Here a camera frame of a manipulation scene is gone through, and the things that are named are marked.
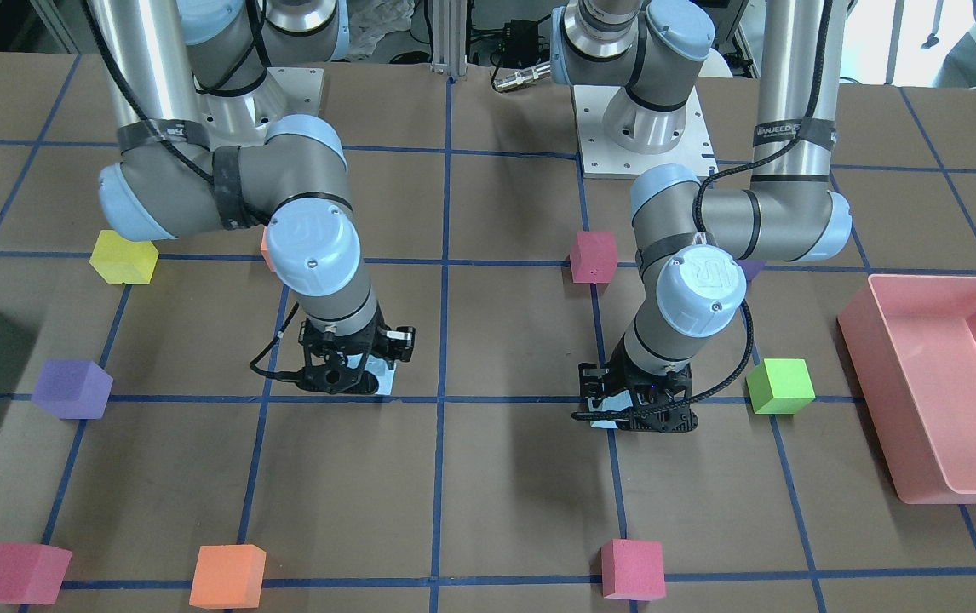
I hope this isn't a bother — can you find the magenta foam block far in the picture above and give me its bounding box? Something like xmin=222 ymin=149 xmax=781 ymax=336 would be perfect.
xmin=569 ymin=232 xmax=619 ymax=284

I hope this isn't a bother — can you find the silver cylinder connector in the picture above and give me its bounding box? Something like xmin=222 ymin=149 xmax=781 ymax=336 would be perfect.
xmin=491 ymin=61 xmax=553 ymax=94

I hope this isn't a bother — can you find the black power adapter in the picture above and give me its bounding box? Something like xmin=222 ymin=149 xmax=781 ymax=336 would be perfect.
xmin=495 ymin=16 xmax=548 ymax=67

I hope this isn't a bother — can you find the aluminium frame post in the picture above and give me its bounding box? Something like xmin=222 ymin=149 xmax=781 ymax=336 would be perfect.
xmin=425 ymin=0 xmax=468 ymax=82

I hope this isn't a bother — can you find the pink plastic bin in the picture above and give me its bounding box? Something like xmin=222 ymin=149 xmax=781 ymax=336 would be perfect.
xmin=838 ymin=274 xmax=976 ymax=504

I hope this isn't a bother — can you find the orange foam block near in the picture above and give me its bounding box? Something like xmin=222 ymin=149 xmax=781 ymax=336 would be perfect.
xmin=189 ymin=544 xmax=267 ymax=610

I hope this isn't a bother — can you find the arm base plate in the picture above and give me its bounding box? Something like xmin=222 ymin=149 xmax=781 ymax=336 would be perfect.
xmin=198 ymin=67 xmax=324 ymax=147
xmin=572 ymin=85 xmax=718 ymax=179

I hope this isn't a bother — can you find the orange foam block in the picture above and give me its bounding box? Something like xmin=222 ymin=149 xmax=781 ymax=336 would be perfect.
xmin=189 ymin=544 xmax=267 ymax=610
xmin=260 ymin=226 xmax=275 ymax=272

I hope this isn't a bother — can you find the purple foam block near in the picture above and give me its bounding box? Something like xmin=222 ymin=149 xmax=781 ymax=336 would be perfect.
xmin=32 ymin=358 xmax=113 ymax=420

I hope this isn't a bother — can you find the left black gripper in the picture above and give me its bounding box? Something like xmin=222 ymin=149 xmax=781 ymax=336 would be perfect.
xmin=578 ymin=341 xmax=696 ymax=433

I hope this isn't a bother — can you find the purple foam block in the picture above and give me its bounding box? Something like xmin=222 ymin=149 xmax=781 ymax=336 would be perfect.
xmin=32 ymin=358 xmax=113 ymax=420
xmin=737 ymin=260 xmax=767 ymax=283

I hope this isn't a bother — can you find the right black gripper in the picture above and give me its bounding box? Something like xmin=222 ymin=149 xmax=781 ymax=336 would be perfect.
xmin=296 ymin=309 xmax=416 ymax=395

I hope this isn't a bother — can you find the yellow foam block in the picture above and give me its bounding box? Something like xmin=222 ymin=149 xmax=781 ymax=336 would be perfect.
xmin=89 ymin=229 xmax=158 ymax=284

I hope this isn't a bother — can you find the purple foam block far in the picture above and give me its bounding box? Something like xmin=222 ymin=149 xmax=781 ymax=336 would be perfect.
xmin=737 ymin=260 xmax=767 ymax=283

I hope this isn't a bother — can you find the light blue block arm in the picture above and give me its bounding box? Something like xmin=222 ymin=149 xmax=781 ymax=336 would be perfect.
xmin=588 ymin=390 xmax=629 ymax=428
xmin=365 ymin=354 xmax=396 ymax=396

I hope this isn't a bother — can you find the magenta foam block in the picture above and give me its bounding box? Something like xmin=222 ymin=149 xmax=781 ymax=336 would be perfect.
xmin=600 ymin=538 xmax=667 ymax=602
xmin=0 ymin=542 xmax=72 ymax=605
xmin=569 ymin=232 xmax=619 ymax=284

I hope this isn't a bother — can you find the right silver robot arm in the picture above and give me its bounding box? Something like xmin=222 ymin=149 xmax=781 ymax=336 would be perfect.
xmin=82 ymin=1 xmax=415 ymax=395

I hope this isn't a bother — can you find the orange foam block far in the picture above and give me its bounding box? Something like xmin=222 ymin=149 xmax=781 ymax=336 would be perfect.
xmin=260 ymin=226 xmax=275 ymax=272

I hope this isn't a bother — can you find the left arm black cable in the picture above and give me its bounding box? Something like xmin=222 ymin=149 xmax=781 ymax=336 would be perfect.
xmin=571 ymin=0 xmax=838 ymax=422

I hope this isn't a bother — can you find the green foam block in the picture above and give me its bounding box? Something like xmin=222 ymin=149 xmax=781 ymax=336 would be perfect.
xmin=746 ymin=358 xmax=816 ymax=415

